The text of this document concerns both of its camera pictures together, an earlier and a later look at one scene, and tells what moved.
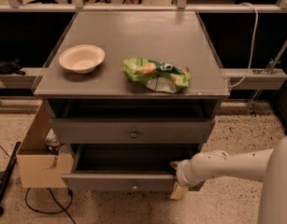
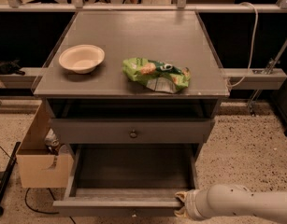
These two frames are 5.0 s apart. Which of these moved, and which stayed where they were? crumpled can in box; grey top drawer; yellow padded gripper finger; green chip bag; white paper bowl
Moved: yellow padded gripper finger
Stayed: white paper bowl; crumpled can in box; grey top drawer; green chip bag
